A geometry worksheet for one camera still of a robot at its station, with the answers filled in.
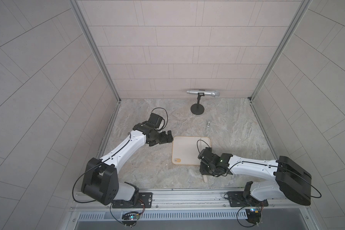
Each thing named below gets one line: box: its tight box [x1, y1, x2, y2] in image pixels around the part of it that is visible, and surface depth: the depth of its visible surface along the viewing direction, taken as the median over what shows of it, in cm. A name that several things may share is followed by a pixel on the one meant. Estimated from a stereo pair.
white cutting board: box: [171, 136, 212, 166], surface depth 93 cm
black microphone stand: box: [190, 92, 205, 115], surface depth 111 cm
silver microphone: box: [186, 90, 220, 97], surface depth 95 cm
